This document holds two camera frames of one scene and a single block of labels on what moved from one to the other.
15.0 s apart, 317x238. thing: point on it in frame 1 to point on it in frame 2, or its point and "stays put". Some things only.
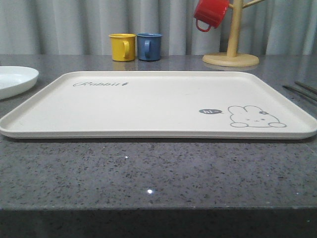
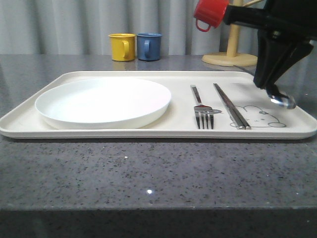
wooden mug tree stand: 233,58 stays put
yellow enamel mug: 123,46 stays put
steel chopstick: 300,92 to 238,122
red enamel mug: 211,12 stays put
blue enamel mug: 149,46 stays put
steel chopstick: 311,89 to 247,127
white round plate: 15,80 to 104,103
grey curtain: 82,27 stays put
